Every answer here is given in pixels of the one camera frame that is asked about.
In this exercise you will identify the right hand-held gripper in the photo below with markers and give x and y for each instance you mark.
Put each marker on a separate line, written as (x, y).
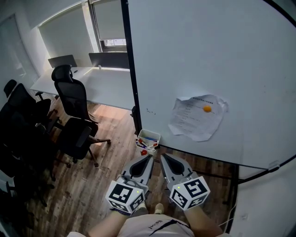
(192, 194)

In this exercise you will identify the dark framed window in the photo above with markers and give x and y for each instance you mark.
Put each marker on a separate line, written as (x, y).
(113, 46)

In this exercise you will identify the black framed whiteboard on stand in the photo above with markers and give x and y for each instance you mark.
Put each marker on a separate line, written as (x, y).
(196, 46)

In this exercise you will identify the red round magnet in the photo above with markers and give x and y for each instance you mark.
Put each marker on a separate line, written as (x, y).
(144, 152)

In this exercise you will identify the person's white shirt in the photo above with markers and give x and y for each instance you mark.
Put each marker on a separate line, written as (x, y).
(150, 228)

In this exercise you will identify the wide dark desk divider panel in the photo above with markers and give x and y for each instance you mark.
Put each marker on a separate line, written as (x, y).
(108, 60)

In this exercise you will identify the crumpled printed paper sheet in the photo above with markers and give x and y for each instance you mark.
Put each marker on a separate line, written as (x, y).
(194, 122)

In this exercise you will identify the clear plastic frame clip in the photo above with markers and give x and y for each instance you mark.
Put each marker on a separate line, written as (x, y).
(274, 165)

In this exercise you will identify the person's right beige shoe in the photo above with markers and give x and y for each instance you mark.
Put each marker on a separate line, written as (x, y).
(159, 208)

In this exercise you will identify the orange round magnet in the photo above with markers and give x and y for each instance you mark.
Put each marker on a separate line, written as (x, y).
(207, 108)

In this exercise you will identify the person's left forearm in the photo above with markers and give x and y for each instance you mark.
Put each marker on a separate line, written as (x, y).
(106, 226)

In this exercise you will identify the narrow grey roller blind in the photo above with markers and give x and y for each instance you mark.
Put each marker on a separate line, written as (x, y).
(108, 18)

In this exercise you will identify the person's right forearm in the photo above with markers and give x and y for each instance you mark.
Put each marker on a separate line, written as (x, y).
(201, 222)

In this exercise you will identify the person's left beige shoe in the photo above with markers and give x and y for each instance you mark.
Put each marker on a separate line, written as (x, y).
(141, 206)

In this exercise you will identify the black mesh office chair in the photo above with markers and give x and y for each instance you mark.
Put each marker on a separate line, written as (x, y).
(9, 203)
(23, 99)
(20, 176)
(71, 97)
(23, 136)

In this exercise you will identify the wide grey roller blind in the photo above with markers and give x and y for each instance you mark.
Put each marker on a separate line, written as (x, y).
(67, 39)

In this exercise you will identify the white marker tray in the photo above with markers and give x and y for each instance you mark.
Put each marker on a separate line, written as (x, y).
(149, 133)

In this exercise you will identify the long white desk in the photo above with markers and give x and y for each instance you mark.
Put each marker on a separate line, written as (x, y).
(104, 88)

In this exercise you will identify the person's beige shoe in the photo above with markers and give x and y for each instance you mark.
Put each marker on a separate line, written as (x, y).
(141, 206)
(159, 208)

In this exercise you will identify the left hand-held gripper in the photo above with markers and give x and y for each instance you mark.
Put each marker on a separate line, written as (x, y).
(122, 196)

